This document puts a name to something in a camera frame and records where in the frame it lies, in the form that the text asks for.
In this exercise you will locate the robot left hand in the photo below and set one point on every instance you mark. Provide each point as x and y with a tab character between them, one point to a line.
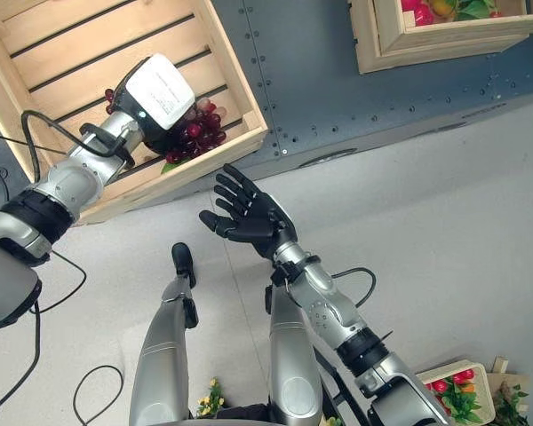
160	89

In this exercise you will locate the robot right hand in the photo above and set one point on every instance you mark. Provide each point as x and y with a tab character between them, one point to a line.
257	217

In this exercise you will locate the red grape bunch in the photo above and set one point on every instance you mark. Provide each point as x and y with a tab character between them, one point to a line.
202	133

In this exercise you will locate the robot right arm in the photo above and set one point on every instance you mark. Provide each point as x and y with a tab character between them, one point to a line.
328	306

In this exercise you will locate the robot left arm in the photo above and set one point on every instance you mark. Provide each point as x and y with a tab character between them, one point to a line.
66	182

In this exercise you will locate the wooden crate with fruits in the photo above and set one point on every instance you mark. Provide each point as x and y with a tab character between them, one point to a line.
426	42

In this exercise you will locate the small pale wooden basket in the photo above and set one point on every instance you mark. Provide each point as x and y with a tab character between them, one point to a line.
482	401

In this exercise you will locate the large empty-slatted wooden crate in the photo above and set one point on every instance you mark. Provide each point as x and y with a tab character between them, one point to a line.
93	40

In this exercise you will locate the yellow flower plant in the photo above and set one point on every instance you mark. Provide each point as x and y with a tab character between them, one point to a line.
211	397

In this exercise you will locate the robot dark waist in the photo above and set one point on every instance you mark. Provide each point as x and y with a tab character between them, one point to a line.
235	417

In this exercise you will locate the small red fruit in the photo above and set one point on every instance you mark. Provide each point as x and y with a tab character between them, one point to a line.
463	376
439	385

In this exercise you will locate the small orange fruit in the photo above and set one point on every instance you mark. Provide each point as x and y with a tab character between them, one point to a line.
469	388

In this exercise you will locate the green leafy sprig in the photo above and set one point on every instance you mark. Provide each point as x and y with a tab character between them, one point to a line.
459	401

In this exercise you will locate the yellow orange fruit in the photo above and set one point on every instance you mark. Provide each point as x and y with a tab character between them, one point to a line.
442	6

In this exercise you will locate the green leaves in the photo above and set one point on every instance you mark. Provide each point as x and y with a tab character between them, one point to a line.
473	10

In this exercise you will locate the wooden planter with plant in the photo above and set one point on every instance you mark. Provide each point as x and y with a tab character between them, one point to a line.
511	399

